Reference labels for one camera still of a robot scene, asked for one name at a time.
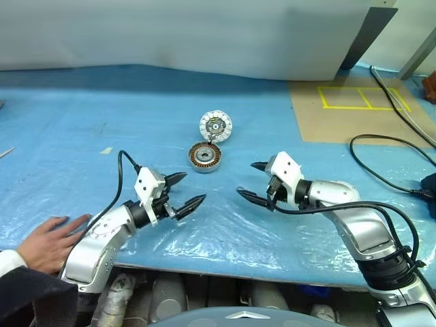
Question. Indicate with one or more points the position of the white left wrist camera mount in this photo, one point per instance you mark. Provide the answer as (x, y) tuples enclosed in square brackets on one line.
[(144, 185)]

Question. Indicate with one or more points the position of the small tape scrap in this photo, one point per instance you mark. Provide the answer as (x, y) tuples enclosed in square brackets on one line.
[(106, 150)]

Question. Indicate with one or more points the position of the grey rounded shape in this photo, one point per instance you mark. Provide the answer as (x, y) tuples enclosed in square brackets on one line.
[(269, 297)]

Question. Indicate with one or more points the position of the round silver motor housing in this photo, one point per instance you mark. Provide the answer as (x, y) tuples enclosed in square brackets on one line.
[(205, 160)]

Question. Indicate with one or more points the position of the black slanted panel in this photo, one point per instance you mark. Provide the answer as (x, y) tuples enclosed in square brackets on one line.
[(369, 37)]

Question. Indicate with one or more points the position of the dark sleeved person forearm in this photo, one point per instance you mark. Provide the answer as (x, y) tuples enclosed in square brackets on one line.
[(30, 299)]

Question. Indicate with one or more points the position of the bare person hand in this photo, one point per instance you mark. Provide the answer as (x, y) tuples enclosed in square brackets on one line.
[(47, 245)]

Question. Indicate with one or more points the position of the round white hinged motor lid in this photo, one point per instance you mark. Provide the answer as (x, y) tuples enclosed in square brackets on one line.
[(216, 125)]

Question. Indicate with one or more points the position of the blue plastic table sheet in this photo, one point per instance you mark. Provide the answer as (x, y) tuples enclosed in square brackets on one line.
[(68, 119)]

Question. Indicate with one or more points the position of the thin metal strip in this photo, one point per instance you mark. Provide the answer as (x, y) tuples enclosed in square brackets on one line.
[(7, 153)]

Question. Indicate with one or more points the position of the grey rounded cylinder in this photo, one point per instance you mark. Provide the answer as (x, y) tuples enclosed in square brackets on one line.
[(168, 298)]

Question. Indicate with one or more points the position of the grey robot torso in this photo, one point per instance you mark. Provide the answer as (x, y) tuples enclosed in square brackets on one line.
[(238, 316)]

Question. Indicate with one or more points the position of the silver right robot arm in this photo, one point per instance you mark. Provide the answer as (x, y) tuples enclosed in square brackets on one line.
[(340, 197)]

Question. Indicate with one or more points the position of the white fuzzy rounded shape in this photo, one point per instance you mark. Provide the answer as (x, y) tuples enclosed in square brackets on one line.
[(117, 299)]

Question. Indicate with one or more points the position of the white cloth backdrop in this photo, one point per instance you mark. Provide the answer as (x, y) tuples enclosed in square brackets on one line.
[(170, 34)]

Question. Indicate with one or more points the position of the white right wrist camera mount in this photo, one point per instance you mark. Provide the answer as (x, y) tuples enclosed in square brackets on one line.
[(287, 167)]

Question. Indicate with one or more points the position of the blue crate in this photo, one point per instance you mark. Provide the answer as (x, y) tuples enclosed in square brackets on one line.
[(313, 290)]

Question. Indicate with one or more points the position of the white shoe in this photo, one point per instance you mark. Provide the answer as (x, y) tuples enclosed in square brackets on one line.
[(323, 312)]

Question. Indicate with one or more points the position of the brown cardboard sheet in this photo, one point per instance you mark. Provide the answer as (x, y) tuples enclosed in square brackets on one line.
[(306, 116)]

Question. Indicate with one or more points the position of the grey aluminium profile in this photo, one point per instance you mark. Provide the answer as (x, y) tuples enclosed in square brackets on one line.
[(419, 52)]

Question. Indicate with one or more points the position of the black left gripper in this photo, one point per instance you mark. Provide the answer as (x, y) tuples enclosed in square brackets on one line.
[(164, 207)]

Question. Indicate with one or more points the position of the brown box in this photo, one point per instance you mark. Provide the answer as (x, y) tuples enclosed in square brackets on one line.
[(431, 86)]

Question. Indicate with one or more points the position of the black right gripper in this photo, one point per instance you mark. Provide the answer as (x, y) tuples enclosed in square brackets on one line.
[(277, 190)]

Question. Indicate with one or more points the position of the dark power adapter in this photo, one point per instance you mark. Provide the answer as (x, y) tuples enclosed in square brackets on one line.
[(430, 185)]

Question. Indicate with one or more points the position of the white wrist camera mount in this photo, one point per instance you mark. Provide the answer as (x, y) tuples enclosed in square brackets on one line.
[(287, 167), (144, 185)]

